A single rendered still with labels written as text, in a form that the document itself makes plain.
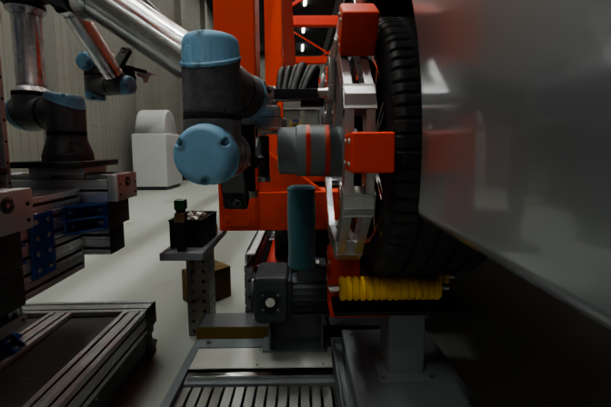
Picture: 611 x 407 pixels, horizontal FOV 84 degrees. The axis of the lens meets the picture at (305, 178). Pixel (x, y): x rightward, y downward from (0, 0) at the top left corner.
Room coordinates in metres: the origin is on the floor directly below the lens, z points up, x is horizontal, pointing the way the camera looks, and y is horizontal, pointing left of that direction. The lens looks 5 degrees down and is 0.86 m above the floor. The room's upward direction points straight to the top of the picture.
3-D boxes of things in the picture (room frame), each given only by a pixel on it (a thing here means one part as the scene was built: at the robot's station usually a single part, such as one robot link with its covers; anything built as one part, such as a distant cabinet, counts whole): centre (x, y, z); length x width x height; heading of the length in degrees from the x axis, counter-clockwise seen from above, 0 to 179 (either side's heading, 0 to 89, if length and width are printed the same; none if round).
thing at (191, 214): (1.46, 0.49, 0.51); 0.20 x 0.14 x 0.13; 178
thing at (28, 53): (1.21, 0.95, 1.19); 0.15 x 0.12 x 0.55; 77
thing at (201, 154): (0.46, 0.12, 0.85); 0.11 x 0.08 x 0.09; 1
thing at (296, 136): (0.93, -0.03, 0.85); 0.21 x 0.14 x 0.14; 91
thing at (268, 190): (1.44, -0.07, 0.69); 0.52 x 0.17 x 0.35; 91
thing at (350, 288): (0.81, -0.20, 0.51); 0.29 x 0.06 x 0.06; 91
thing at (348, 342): (0.93, -0.27, 0.32); 0.40 x 0.30 x 0.28; 1
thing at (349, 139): (0.62, -0.11, 0.85); 0.09 x 0.08 x 0.07; 1
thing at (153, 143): (7.22, 3.13, 0.82); 0.83 x 0.74 x 1.65; 1
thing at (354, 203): (0.93, -0.10, 0.85); 0.54 x 0.07 x 0.54; 1
